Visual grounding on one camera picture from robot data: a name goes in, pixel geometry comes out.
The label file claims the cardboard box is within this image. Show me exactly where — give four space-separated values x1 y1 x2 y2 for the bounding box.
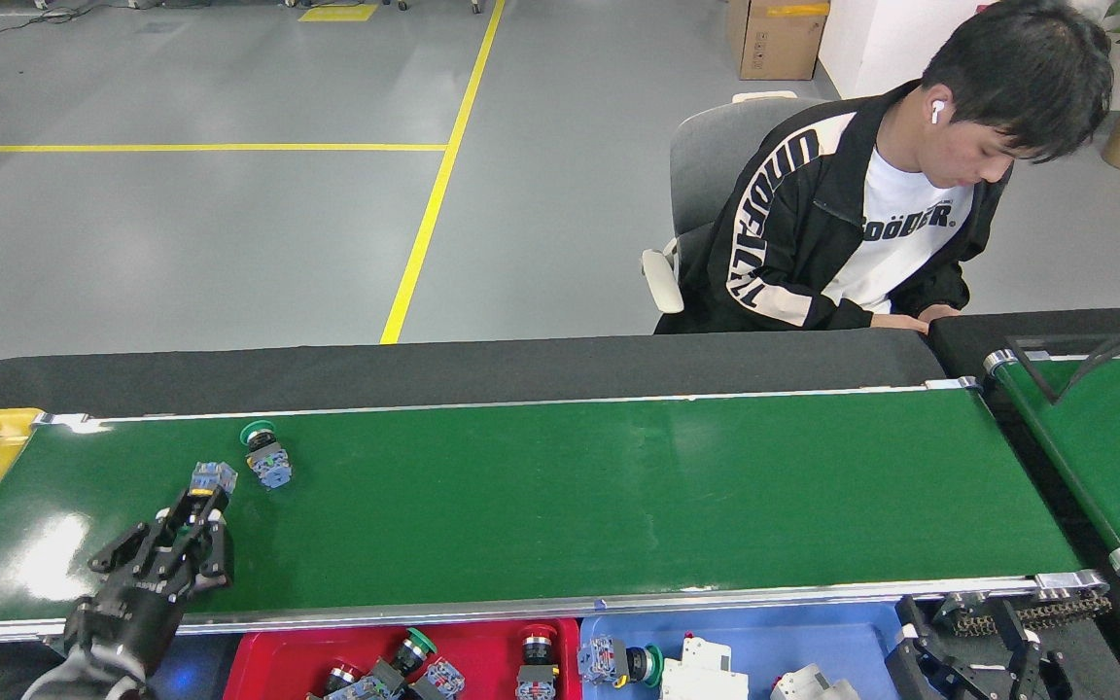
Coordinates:
727 0 831 81

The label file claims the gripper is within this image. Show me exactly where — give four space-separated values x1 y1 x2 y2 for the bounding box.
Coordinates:
64 484 234 679

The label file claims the person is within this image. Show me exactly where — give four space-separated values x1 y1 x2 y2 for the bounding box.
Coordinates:
654 0 1115 336

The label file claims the white circuit breaker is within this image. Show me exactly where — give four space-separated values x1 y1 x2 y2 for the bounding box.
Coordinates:
658 633 752 700
770 663 863 700

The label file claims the grey office chair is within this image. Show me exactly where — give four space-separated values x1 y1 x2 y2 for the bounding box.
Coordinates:
641 92 828 317

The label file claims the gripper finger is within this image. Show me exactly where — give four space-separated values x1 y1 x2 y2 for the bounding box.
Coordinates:
996 597 1072 700
886 595 986 700

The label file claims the black cable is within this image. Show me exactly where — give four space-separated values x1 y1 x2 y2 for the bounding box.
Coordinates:
1056 311 1120 400

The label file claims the red push button switch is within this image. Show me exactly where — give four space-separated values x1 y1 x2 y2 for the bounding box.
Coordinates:
514 625 561 700
304 659 367 700

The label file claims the conveyor drive chain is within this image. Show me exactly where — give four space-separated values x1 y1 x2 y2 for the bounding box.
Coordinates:
949 595 1112 633

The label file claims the green conveyor belt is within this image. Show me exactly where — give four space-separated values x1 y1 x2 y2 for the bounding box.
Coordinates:
0 377 1110 652
983 348 1120 578

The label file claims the blue plastic bin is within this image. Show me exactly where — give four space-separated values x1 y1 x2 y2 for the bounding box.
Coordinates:
579 603 911 700

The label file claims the black guide frame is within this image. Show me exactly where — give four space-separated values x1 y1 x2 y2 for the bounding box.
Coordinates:
1007 335 1120 404

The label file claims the red plastic bin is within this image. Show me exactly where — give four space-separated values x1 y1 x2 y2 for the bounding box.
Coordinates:
222 619 582 700

